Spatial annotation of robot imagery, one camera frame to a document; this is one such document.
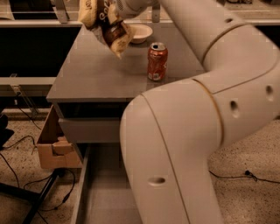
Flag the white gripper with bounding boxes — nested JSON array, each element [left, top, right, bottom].
[[108, 0, 158, 25]]

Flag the brown chip bag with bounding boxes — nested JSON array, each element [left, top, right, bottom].
[[78, 0, 133, 58]]

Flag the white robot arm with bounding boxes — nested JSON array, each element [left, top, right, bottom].
[[120, 0, 280, 224]]

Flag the grey drawer cabinet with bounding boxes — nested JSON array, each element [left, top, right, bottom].
[[47, 21, 204, 158]]

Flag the grey top drawer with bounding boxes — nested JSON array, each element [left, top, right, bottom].
[[59, 118, 120, 144]]

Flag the open grey middle drawer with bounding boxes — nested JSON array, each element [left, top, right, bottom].
[[71, 143, 142, 224]]

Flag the white paper bowl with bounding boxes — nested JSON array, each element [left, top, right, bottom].
[[130, 24, 153, 44]]

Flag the orange soda can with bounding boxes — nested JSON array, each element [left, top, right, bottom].
[[148, 42, 168, 81]]

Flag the cardboard box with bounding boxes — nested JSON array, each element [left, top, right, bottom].
[[37, 107, 82, 169]]

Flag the black stand legs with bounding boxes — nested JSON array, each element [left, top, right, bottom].
[[0, 168, 66, 224]]

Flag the metal railing frame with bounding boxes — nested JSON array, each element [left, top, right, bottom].
[[0, 0, 280, 117]]

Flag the black cable on left floor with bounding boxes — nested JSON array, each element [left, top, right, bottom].
[[0, 93, 76, 224]]

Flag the black cable on floor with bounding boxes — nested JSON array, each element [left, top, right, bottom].
[[0, 93, 76, 224], [208, 169, 280, 185]]

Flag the black cable on right floor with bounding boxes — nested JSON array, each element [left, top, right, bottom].
[[208, 169, 280, 185]]

